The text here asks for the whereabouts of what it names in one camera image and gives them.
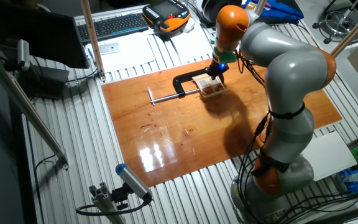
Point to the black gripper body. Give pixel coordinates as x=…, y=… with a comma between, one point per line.
x=217, y=69

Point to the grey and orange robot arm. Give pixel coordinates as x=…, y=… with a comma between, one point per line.
x=291, y=68

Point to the black metal C-clamp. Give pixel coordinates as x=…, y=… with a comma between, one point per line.
x=176, y=82

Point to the white paper sheet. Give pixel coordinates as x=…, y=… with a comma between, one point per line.
x=191, y=43
x=132, y=56

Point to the black filament spool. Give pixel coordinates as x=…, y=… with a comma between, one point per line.
x=208, y=12

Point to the yellow packet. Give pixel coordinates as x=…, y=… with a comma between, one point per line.
x=250, y=6

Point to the orange and black teach pendant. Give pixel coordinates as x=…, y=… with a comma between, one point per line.
x=166, y=18

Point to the glossy wooden board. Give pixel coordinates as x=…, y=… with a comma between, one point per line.
x=166, y=133

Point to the blue cloth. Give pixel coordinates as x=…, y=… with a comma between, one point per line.
x=281, y=12

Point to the silver smartphone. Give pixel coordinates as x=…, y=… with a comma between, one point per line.
x=109, y=48

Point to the black computer keyboard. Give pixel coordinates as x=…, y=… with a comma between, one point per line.
x=113, y=26

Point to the metal stool base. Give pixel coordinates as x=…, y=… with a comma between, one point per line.
x=343, y=21

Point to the white flat board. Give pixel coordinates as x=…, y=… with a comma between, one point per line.
x=328, y=155

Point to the black equipment box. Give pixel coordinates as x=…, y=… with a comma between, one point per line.
x=48, y=81

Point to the aluminium profile stand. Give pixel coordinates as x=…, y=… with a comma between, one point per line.
x=104, y=202

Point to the blue tissue packet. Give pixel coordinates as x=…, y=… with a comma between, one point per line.
x=356, y=180

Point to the black computer monitor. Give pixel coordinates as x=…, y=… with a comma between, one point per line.
x=42, y=34

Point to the diagonal aluminium bar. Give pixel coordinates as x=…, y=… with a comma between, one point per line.
x=26, y=105

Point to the dark metal bar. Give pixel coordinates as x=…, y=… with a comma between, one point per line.
x=346, y=217

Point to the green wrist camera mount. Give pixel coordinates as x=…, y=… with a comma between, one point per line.
x=227, y=57

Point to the miniature wooden window frame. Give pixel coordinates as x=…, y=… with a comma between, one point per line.
x=214, y=94

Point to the wooden frame post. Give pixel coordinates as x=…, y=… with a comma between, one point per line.
x=260, y=6
x=92, y=37
x=356, y=29

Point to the silver camera with blue cap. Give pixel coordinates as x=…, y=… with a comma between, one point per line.
x=132, y=180

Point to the black camera bracket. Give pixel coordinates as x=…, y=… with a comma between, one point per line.
x=120, y=196

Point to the grey depth camera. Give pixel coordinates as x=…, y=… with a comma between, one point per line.
x=23, y=53

